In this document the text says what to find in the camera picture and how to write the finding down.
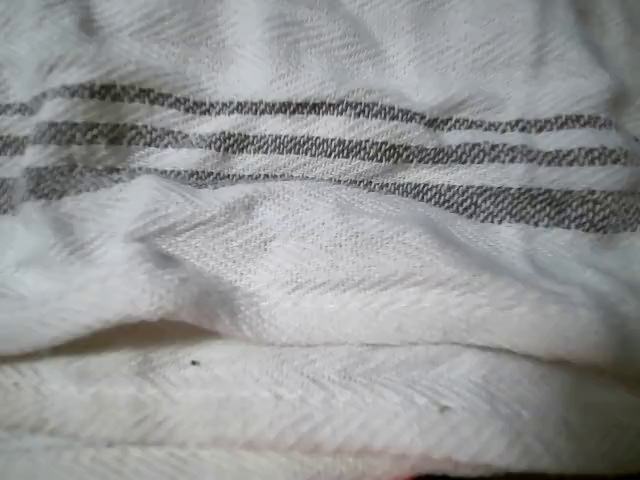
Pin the white striped towel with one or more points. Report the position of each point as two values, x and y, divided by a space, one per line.
320 280

